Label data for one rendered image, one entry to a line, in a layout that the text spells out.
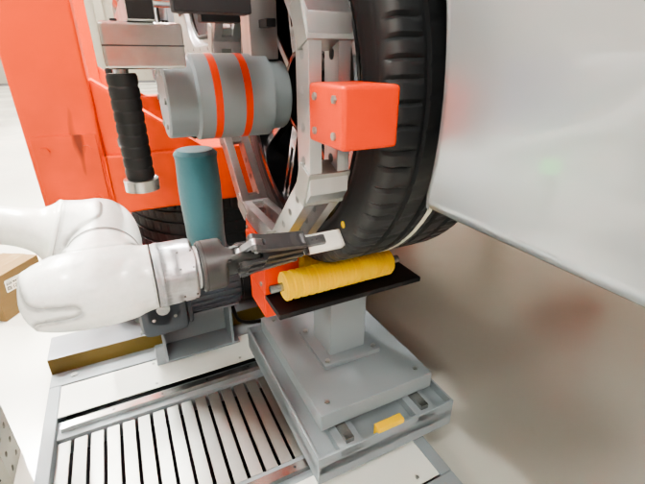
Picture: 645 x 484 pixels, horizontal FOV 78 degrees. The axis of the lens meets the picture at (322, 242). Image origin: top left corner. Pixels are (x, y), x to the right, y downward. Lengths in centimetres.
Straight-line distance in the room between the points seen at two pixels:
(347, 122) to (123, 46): 27
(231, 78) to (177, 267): 32
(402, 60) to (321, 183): 18
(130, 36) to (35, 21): 64
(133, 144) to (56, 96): 63
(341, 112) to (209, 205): 50
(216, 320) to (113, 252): 85
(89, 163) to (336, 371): 81
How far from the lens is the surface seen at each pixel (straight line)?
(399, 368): 104
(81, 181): 122
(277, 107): 75
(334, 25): 55
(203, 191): 88
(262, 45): 77
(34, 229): 70
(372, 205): 59
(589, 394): 151
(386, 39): 54
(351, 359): 104
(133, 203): 124
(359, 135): 47
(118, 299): 56
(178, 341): 140
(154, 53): 56
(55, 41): 119
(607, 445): 138
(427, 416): 105
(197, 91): 70
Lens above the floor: 91
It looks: 24 degrees down
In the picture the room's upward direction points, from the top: straight up
